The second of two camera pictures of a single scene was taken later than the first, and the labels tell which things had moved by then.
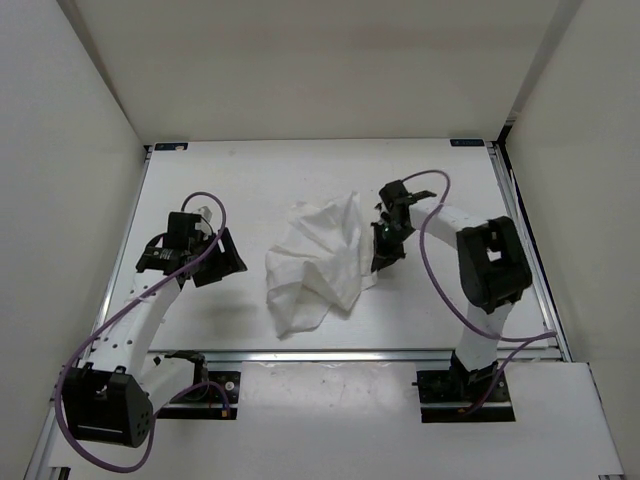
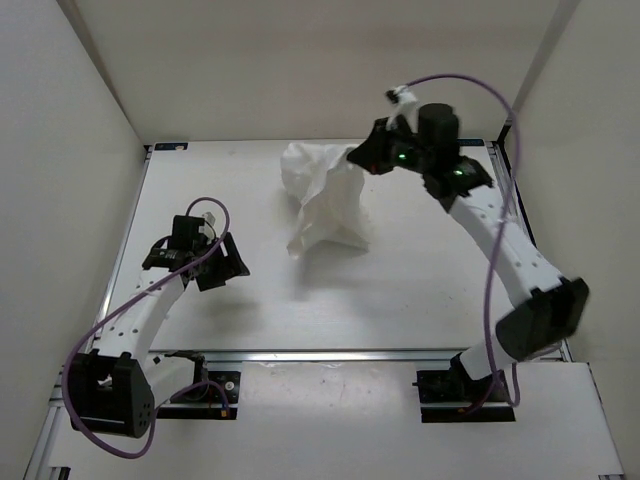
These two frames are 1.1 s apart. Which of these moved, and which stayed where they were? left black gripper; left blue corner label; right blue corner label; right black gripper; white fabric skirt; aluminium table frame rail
Moved: right black gripper; white fabric skirt
Stayed: left blue corner label; right blue corner label; aluminium table frame rail; left black gripper
